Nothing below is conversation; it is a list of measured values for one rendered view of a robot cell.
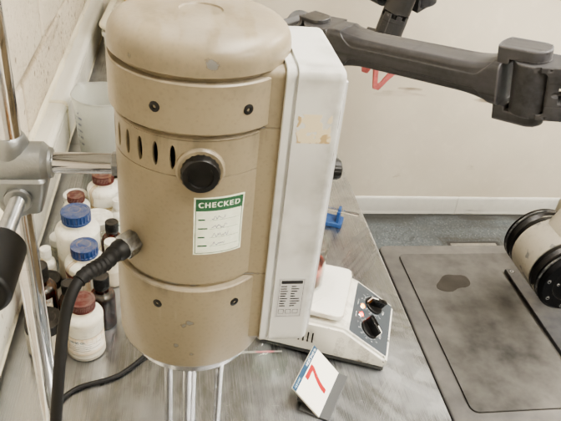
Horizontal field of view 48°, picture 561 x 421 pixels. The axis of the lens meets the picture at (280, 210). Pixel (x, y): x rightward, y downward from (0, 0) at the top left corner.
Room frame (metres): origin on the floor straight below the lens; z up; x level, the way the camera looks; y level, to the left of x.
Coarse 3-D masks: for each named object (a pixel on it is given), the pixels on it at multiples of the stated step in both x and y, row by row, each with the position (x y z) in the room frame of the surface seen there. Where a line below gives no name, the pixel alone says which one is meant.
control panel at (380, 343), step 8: (360, 288) 0.79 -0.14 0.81; (360, 296) 0.77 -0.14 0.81; (368, 296) 0.79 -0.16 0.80; (376, 296) 0.80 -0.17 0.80; (360, 304) 0.75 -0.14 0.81; (352, 312) 0.73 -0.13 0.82; (368, 312) 0.75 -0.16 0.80; (384, 312) 0.77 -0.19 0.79; (352, 320) 0.71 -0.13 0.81; (360, 320) 0.72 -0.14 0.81; (384, 320) 0.75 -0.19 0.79; (352, 328) 0.70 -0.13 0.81; (360, 328) 0.70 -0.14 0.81; (384, 328) 0.73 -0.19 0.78; (360, 336) 0.69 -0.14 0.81; (384, 336) 0.72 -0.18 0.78; (376, 344) 0.69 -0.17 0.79; (384, 344) 0.70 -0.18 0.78; (384, 352) 0.69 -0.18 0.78
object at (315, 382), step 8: (312, 360) 0.65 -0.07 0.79; (320, 360) 0.66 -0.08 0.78; (312, 368) 0.64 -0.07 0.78; (320, 368) 0.64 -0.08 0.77; (328, 368) 0.65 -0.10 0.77; (304, 376) 0.62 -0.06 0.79; (312, 376) 0.62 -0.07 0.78; (320, 376) 0.63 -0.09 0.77; (328, 376) 0.64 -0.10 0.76; (304, 384) 0.60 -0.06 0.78; (312, 384) 0.61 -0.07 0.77; (320, 384) 0.62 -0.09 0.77; (328, 384) 0.63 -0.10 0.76; (304, 392) 0.59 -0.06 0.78; (312, 392) 0.60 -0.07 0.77; (320, 392) 0.61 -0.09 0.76; (312, 400) 0.59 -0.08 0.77; (320, 400) 0.60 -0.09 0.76
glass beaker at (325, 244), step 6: (324, 234) 0.78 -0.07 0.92; (324, 240) 0.78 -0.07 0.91; (324, 246) 0.78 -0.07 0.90; (324, 252) 0.74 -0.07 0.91; (324, 258) 0.75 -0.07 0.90; (318, 264) 0.74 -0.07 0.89; (324, 264) 0.75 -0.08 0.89; (318, 270) 0.74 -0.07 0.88; (324, 270) 0.75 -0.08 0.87; (318, 276) 0.74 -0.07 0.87; (318, 282) 0.74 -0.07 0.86; (318, 288) 0.74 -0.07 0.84
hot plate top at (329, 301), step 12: (324, 276) 0.78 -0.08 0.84; (336, 276) 0.78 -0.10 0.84; (348, 276) 0.79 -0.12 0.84; (324, 288) 0.75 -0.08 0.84; (336, 288) 0.75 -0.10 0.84; (348, 288) 0.76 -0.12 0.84; (312, 300) 0.72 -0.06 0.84; (324, 300) 0.72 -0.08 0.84; (336, 300) 0.73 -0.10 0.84; (312, 312) 0.70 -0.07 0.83; (324, 312) 0.70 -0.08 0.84; (336, 312) 0.70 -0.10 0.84
